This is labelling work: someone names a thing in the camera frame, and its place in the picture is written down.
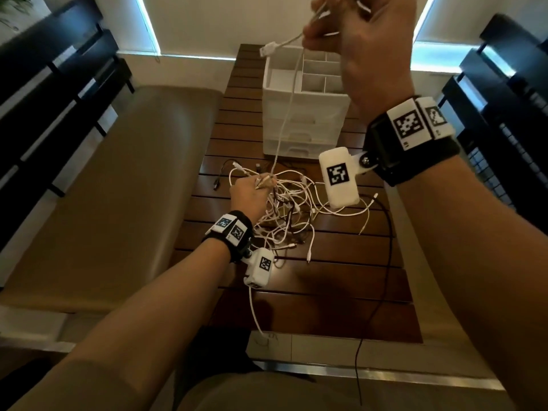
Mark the wooden slatted table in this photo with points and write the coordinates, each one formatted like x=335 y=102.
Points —
x=342 y=295

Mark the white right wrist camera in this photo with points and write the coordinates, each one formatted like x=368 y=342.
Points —
x=338 y=175

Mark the black left wristband with markers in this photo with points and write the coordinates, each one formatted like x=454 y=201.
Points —
x=231 y=235

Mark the person's right forearm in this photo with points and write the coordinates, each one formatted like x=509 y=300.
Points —
x=479 y=273

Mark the person's left hand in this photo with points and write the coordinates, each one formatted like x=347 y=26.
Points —
x=250 y=196

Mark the black wristband with markers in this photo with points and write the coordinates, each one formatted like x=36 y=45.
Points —
x=411 y=136
x=231 y=235

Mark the beige roller blind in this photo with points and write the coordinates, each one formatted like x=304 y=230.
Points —
x=120 y=21
x=214 y=21

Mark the person's right hand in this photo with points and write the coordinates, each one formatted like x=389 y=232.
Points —
x=376 y=51

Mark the person's left forearm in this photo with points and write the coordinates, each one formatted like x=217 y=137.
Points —
x=141 y=329

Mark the white drawer organizer box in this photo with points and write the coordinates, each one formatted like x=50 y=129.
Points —
x=317 y=106

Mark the black right wristband with markers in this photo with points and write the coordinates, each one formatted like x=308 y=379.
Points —
x=411 y=136

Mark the person's dark trouser leg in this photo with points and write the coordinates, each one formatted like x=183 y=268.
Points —
x=214 y=359

